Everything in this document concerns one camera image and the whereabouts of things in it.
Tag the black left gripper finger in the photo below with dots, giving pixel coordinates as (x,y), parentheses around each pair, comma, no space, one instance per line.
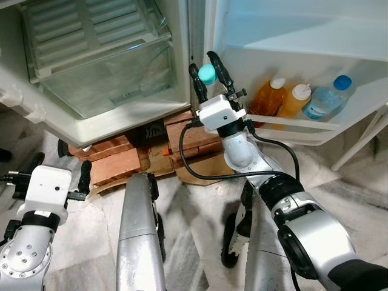
(85,177)
(22,182)

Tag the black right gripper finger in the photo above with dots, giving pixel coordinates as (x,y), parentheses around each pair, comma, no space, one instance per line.
(223,76)
(200,92)

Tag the teal capped bottle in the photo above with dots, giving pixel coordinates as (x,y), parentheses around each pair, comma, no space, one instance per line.
(207,74)

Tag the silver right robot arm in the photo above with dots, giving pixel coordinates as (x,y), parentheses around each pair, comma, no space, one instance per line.
(315,233)

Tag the white fridge body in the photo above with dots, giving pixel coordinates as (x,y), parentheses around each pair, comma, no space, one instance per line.
(12,73)

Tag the ribbed white fridge shelf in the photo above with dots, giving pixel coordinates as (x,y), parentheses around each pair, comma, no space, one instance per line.
(91,30)

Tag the dark orange drink bottle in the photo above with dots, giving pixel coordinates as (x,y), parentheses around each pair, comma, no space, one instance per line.
(267,100)

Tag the red brick stack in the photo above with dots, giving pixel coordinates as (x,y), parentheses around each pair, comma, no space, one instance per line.
(121,163)

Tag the light orange drink bottle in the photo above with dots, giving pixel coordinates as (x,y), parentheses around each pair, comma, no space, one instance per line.
(294,102)

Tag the silver left robot leg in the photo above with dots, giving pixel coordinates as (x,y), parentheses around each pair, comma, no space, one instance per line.
(138,230)

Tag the silver robot leg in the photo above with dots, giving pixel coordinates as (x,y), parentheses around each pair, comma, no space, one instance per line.
(264,254)
(138,230)

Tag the brown cardboard sheet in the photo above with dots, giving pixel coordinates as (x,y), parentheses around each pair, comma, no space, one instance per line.
(206,167)

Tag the clear crisper drawer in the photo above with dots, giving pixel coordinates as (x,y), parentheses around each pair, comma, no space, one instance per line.
(115,85)

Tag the blue capped water bottle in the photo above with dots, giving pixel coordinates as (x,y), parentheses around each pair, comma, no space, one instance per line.
(324,100)

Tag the white metal rack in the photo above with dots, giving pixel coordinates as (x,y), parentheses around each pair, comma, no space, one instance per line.
(357,139)

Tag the silver right robot leg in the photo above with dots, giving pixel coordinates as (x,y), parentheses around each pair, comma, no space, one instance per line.
(264,254)

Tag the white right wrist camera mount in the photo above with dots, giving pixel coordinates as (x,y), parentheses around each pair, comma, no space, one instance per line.
(217,115)

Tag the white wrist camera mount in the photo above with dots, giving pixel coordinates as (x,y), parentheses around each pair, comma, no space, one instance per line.
(48,191)
(217,115)

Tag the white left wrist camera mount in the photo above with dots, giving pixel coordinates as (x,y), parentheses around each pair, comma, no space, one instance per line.
(48,191)

